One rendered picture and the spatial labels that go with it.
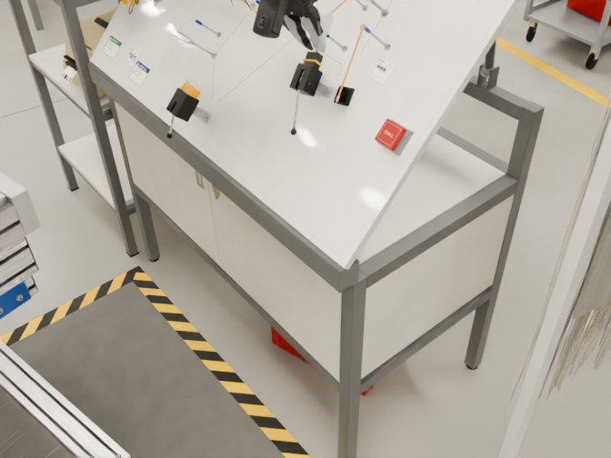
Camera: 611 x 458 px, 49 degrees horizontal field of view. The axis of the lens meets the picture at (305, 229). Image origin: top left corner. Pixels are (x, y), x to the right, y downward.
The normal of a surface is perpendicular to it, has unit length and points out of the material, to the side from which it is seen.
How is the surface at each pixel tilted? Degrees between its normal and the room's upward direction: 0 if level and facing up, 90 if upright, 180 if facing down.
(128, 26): 47
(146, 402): 0
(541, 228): 0
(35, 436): 0
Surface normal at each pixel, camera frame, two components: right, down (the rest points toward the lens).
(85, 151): -0.02, -0.74
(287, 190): -0.58, -0.19
